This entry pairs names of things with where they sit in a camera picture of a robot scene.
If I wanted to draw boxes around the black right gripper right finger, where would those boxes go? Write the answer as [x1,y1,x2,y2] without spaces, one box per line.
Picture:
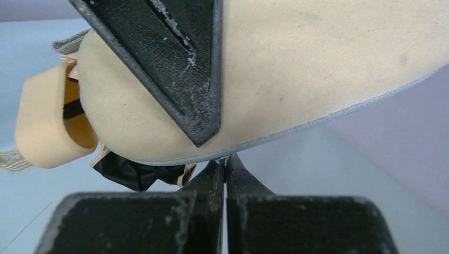
[226,155,398,253]

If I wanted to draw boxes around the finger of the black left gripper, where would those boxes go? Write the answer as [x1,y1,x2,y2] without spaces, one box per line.
[71,1,223,147]

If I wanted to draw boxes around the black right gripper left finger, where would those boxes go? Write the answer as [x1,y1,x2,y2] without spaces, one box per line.
[36,159,225,253]

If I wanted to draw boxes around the beige umbrella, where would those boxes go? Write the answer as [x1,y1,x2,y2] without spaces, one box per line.
[1,1,448,191]

